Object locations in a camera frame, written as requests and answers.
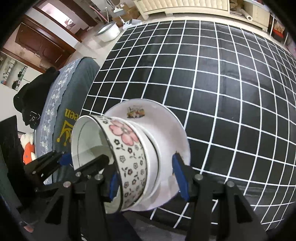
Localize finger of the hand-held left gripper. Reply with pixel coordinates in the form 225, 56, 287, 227
23, 151, 73, 177
35, 155, 110, 193

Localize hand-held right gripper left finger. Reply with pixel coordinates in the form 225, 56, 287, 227
44, 171, 123, 241

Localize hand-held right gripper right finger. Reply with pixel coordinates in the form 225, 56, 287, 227
172, 151, 269, 241

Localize small flower-patterned bowl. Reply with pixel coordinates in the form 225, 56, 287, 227
71, 115, 148, 214

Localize cream white bowl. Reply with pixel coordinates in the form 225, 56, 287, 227
126, 122, 154, 204

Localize white plate with small pictures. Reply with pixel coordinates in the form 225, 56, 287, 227
104, 98, 191, 212

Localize orange and white plush toy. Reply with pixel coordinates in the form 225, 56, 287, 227
20, 133, 36, 165

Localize black panel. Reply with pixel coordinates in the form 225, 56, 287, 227
0, 115, 23, 204

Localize grey-blue sofa cover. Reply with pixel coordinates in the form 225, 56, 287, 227
35, 57, 101, 183

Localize black checked tablecloth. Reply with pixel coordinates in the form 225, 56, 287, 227
85, 20, 296, 232

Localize brown wooden door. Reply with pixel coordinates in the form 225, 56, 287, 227
15, 22, 77, 70

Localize white bucket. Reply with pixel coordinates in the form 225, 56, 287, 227
95, 22, 121, 42

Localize white dustpan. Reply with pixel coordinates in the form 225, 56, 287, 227
122, 19, 142, 29

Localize broom sticks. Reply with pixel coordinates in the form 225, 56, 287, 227
89, 6, 108, 22

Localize brown cardboard box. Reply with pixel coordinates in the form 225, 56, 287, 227
116, 6, 140, 26

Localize cream television cabinet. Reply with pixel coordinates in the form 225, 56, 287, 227
133, 0, 271, 30

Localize white paper roll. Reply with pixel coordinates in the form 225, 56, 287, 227
240, 9, 253, 21

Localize white wall shelf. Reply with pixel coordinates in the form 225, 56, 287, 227
0, 51, 30, 88

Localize dark wooden door frame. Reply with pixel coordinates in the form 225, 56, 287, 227
32, 0, 97, 43

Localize white wire shelf rack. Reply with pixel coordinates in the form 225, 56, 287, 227
268, 11, 292, 43

